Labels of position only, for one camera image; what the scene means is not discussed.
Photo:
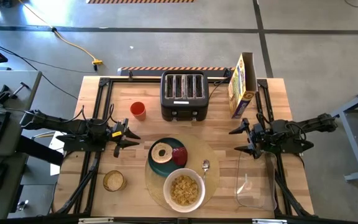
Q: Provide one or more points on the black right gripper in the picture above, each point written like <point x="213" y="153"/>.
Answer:
<point x="272" y="141"/>

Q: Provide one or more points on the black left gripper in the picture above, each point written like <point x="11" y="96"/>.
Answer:
<point x="112" y="142"/>

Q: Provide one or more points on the silver metal spoon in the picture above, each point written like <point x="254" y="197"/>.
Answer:
<point x="205" y="164"/>

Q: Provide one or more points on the yellow and blue cereal box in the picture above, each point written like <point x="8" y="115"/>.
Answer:
<point x="239" y="90"/>

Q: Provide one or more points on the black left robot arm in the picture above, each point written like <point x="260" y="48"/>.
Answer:
<point x="61" y="124"/>

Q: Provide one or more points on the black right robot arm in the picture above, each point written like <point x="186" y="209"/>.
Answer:
<point x="319" y="119"/>

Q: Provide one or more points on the orange plastic cup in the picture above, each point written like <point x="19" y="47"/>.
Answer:
<point x="138" y="109"/>

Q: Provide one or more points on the toasted bagel half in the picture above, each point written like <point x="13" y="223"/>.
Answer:
<point x="157" y="157"/>

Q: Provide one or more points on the round woven straw placemat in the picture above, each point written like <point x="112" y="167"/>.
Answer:
<point x="211" y="149"/>

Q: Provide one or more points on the dark teal plate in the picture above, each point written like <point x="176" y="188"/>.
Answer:
<point x="163" y="169"/>

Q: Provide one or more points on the red apple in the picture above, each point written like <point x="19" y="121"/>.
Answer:
<point x="180" y="156"/>

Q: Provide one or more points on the clear plastic container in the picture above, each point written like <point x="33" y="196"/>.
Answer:
<point x="253" y="193"/>

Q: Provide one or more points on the large white ceramic bowl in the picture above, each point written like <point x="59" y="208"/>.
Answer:
<point x="166" y="189"/>

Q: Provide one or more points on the black four-slot toaster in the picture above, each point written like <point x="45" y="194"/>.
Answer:
<point x="183" y="105"/>

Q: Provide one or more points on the golden corn flakes heap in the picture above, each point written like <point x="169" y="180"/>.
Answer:
<point x="184" y="190"/>

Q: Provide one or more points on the black mat with hazard stripes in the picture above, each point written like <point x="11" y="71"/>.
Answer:
<point x="166" y="72"/>

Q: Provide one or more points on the white paper sheet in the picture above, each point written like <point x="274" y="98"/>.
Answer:
<point x="54" y="169"/>

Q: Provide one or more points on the black flat bar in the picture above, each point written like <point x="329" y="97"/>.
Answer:
<point x="39" y="151"/>

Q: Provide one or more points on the grey metal table stand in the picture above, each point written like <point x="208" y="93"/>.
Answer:
<point x="353" y="140"/>

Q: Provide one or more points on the small silver metal clamp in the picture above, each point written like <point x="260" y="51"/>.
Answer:
<point x="22" y="205"/>

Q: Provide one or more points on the black bar clamp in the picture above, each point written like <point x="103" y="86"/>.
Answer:
<point x="3" y="96"/>

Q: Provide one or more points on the grey office desk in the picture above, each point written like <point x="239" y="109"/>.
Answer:
<point x="11" y="77"/>

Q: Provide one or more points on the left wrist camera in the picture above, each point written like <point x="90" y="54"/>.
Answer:
<point x="118" y="129"/>

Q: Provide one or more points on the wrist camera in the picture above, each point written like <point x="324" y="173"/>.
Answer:
<point x="262" y="130"/>
<point x="118" y="129"/>

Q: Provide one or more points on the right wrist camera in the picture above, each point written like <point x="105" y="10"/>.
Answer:
<point x="262" y="130"/>

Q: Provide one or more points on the black aluminium table frame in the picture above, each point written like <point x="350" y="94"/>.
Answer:
<point x="129" y="81"/>

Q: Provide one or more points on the black frame clamp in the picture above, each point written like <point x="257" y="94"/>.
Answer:
<point x="130" y="75"/>
<point x="227" y="73"/>

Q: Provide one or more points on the silver metal bracket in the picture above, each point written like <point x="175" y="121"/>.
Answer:
<point x="269" y="221"/>
<point x="95" y="221"/>

